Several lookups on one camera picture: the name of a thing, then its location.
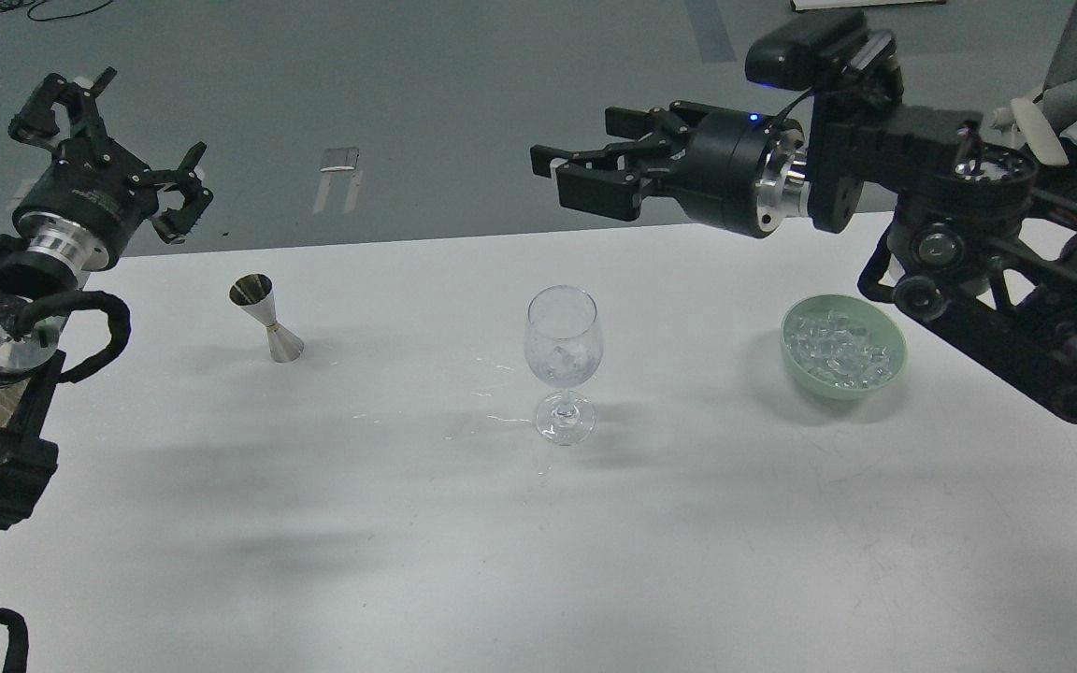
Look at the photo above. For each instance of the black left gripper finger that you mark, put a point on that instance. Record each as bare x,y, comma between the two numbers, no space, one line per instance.
62,117
173,225

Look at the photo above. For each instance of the clear wine glass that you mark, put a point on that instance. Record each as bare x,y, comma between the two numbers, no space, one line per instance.
562,314

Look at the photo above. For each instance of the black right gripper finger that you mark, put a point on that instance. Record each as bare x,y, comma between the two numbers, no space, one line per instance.
675,122
611,182

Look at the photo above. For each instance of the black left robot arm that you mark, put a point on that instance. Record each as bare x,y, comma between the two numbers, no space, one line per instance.
52,331

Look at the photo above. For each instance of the pile of clear ice cubes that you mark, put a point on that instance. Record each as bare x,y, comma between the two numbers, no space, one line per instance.
839,351

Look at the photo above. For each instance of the white board on floor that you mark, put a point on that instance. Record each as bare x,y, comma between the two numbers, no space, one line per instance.
822,5

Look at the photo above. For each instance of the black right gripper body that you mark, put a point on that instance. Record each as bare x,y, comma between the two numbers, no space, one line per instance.
741,171

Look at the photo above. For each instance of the steel jigger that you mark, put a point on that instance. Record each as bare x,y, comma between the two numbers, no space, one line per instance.
254,294

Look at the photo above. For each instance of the green bowl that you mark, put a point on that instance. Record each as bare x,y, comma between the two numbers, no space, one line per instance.
860,310

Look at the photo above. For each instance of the clear ice cube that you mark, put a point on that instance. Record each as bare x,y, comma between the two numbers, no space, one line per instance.
567,358

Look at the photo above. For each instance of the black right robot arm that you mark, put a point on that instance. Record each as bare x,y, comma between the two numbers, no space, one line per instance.
975,252

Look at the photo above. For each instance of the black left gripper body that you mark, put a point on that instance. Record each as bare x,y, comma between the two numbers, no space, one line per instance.
93,189

